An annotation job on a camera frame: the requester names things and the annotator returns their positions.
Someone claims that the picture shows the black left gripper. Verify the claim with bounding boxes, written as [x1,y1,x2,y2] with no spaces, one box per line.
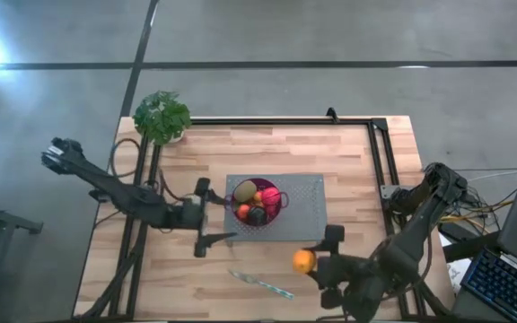
[168,177,239,258]

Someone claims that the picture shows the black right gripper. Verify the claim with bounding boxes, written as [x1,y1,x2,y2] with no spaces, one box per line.
[305,223,376,310]

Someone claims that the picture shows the orange mango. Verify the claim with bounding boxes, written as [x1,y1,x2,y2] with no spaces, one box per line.
[292,249,318,275]

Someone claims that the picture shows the brown-green kiwi fruit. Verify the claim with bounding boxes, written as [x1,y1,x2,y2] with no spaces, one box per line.
[233,179,259,204]

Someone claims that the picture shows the black round plum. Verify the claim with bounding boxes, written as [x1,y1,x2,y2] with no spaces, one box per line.
[246,205,268,227]

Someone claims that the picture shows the round red apple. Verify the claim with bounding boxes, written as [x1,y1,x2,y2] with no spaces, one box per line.
[261,187,282,207]

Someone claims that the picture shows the red-purple metal colander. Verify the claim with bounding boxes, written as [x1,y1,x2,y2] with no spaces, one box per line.
[223,178,291,227]

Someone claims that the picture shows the grey perforated metal shelf riser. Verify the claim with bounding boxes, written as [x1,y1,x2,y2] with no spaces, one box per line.
[224,173,329,247]

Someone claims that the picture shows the green potted plant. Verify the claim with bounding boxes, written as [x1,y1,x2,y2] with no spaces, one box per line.
[133,90,192,144]

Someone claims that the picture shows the white printed paper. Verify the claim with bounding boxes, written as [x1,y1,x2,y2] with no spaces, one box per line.
[446,258,471,293]

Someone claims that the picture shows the black power brick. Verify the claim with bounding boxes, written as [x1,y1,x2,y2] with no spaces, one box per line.
[438,222,469,243]

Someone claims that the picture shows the grey metal stand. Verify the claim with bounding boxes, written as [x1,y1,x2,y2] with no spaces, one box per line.
[0,196,44,323]

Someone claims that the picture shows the knife with teal white handle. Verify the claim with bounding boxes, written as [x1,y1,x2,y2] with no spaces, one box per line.
[229,270,295,301]

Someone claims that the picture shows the black aluminium rig frame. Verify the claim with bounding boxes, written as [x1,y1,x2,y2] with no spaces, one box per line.
[78,116,448,320]

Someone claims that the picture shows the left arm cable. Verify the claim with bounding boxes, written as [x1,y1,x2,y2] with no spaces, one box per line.
[109,137,183,203]

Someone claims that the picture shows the yellow cable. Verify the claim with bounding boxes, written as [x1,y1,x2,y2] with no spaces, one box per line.
[436,214,486,226]

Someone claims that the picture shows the tangled black cables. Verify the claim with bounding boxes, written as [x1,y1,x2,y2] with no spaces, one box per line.
[437,165,517,225]

